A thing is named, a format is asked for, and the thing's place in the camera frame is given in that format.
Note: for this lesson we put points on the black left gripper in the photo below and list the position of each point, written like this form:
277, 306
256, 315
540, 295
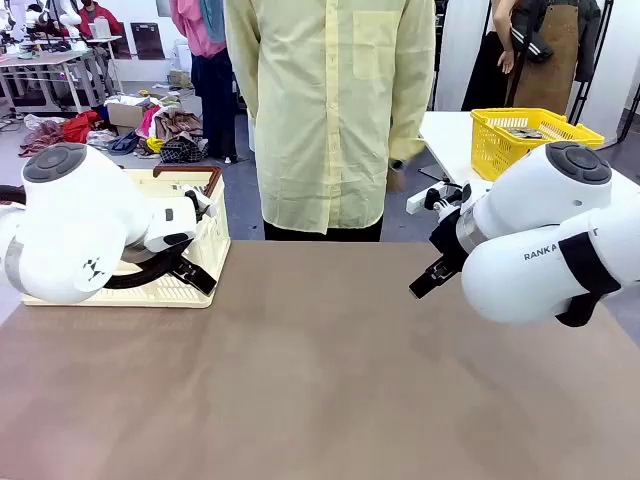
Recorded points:
165, 256

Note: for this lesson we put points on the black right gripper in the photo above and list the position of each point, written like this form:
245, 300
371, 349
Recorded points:
449, 240

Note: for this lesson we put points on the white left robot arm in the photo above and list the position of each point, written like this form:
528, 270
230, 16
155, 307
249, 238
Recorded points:
65, 225

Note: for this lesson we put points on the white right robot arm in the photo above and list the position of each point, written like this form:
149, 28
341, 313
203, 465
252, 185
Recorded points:
540, 210

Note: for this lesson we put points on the cream shopping basket brown rim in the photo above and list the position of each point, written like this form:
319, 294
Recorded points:
220, 235

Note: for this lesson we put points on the yellow plastic basket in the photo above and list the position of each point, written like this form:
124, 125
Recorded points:
492, 150

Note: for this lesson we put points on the person's left hand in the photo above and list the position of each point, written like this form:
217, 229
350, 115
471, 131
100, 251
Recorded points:
396, 181

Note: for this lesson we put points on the apron person's hand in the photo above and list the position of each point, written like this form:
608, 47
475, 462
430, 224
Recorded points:
507, 62

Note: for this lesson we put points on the black patterned bag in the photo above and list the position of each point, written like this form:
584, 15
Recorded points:
184, 149

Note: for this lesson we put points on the white side table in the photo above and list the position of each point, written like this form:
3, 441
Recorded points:
447, 137

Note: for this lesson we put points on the dark blue cloth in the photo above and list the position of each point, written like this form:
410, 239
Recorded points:
124, 142

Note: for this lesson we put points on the brown crumpled cloth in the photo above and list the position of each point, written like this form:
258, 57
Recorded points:
177, 124

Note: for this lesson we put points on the cardboard box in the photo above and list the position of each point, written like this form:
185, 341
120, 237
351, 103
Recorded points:
125, 116

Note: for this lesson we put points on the person in pink top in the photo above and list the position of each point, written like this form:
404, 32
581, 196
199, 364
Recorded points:
212, 90

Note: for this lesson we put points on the red cloth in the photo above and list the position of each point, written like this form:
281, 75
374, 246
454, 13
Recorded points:
80, 126

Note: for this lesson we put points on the person in yellow shirt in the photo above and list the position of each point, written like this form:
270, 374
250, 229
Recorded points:
320, 100

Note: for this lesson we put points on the pink crumpled cloth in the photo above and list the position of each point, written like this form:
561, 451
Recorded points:
42, 140

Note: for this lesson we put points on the person in brown apron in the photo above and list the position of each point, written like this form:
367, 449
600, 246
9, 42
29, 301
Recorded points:
545, 60

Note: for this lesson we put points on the grey background workbench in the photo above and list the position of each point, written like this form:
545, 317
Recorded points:
45, 57

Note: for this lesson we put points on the person in red top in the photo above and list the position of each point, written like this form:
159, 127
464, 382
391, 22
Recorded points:
100, 22

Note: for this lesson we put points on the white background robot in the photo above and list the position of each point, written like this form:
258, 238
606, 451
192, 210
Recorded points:
65, 12

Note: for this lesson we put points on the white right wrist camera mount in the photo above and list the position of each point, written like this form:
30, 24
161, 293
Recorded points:
425, 199

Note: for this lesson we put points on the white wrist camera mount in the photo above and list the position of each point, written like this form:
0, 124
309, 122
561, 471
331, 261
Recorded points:
200, 201
425, 199

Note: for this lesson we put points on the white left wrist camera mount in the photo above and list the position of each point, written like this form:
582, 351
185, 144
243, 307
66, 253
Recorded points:
200, 201

